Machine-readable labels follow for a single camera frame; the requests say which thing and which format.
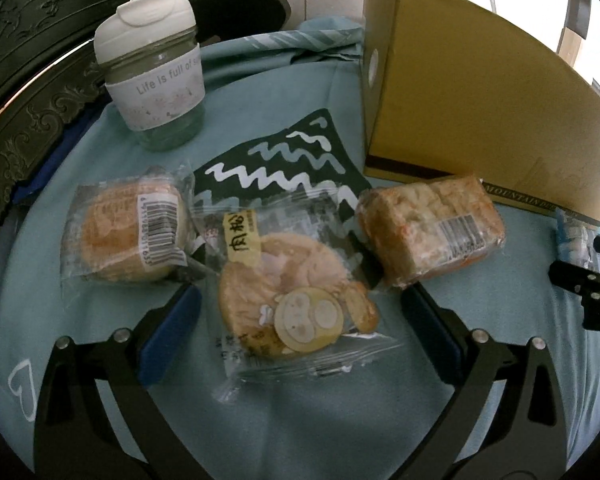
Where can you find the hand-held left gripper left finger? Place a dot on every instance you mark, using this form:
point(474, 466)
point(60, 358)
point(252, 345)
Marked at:
point(172, 340)

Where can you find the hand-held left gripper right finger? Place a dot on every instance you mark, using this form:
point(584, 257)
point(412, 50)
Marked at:
point(430, 340)

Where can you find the square orange cake packet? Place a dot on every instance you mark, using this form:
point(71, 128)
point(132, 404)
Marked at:
point(430, 232)

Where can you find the round cake packet cartoon sticker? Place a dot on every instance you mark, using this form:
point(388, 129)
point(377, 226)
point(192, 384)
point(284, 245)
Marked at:
point(280, 300)

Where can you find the round cake packet with barcode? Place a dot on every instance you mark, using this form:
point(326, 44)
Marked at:
point(125, 235)

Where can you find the yellow cardboard box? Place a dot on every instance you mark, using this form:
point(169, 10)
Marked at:
point(455, 110)

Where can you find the small wrapped candy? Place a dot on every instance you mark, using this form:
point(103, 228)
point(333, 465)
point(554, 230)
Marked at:
point(572, 240)

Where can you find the light blue printed tablecloth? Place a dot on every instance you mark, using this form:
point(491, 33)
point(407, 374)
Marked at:
point(300, 435)

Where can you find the cardboard corner protector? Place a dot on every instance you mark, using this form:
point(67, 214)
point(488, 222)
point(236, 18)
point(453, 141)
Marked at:
point(573, 41)

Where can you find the glass cup with white lid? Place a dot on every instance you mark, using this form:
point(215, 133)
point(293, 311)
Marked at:
point(150, 80)

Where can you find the dark carved wooden screen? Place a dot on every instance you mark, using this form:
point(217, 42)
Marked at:
point(40, 60)

